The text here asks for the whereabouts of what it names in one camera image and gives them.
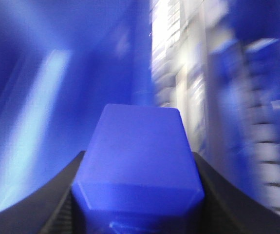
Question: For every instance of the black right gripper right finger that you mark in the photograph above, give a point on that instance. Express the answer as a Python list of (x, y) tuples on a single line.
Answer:
[(227, 210)]

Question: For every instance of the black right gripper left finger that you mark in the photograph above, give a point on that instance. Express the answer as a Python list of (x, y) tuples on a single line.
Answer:
[(48, 210)]

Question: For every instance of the blue plastic parts container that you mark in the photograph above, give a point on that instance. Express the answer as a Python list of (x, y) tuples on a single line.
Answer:
[(138, 175)]

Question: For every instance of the metal roller shelf rack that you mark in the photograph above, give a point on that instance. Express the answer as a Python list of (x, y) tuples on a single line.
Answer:
[(218, 63)]

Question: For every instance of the blue bin nearest right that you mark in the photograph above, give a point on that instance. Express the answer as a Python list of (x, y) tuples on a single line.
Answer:
[(61, 62)]

